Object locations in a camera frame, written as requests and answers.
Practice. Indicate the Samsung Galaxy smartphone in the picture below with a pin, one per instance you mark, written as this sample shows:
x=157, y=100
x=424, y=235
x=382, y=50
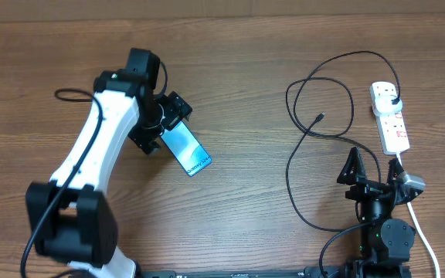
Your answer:
x=188, y=151

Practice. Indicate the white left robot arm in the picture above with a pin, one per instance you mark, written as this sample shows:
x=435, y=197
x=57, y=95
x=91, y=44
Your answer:
x=69, y=216

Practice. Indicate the white power extension strip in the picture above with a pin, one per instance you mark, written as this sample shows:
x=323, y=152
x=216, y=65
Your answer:
x=392, y=129

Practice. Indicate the white charger adapter plug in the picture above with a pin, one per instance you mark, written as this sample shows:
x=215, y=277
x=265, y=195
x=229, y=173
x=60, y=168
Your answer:
x=386, y=105

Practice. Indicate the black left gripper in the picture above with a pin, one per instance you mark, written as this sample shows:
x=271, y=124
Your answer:
x=175, y=108

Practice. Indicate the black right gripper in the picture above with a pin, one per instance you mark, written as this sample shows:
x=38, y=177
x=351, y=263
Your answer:
x=353, y=175

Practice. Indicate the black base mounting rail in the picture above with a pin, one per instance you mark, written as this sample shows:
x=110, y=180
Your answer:
x=307, y=272

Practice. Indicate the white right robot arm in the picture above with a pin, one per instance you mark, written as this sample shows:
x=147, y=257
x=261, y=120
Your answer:
x=385, y=242

